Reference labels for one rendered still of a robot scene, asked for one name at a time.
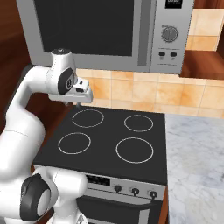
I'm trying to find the brown wooden base cupboard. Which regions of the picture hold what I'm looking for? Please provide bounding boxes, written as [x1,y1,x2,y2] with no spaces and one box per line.
[158,185,171,224]

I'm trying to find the dark oven door handle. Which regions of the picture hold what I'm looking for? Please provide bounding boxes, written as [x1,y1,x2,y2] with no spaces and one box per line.
[82,192,163,210]

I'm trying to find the brown wooden wall cupboard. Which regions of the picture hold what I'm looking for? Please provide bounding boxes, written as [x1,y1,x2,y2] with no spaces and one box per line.
[178,0,224,81]

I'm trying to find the grey microwave door handle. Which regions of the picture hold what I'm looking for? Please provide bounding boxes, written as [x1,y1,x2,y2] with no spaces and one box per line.
[136,0,152,67]

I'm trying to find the microwave door with dark window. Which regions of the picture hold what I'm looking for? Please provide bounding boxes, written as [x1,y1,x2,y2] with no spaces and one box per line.
[16,0,156,73]

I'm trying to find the black oven door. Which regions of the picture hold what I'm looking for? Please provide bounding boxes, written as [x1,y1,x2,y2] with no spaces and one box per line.
[74,194,163,224]

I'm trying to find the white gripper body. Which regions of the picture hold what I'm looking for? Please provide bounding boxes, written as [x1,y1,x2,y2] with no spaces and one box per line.
[47,87,95,104]

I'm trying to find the black hob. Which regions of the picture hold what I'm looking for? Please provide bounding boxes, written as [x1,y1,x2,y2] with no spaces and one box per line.
[32,105,169,186]

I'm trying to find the round silver microwave knob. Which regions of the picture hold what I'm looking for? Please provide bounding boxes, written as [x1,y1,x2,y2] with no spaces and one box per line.
[161,25,179,45]

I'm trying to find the brown wooden tall cupboard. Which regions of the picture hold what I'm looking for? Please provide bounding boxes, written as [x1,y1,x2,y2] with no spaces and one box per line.
[0,0,74,136]

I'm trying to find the silver microwave oven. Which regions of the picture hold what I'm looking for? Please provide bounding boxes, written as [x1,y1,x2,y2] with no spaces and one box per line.
[16,0,196,75]

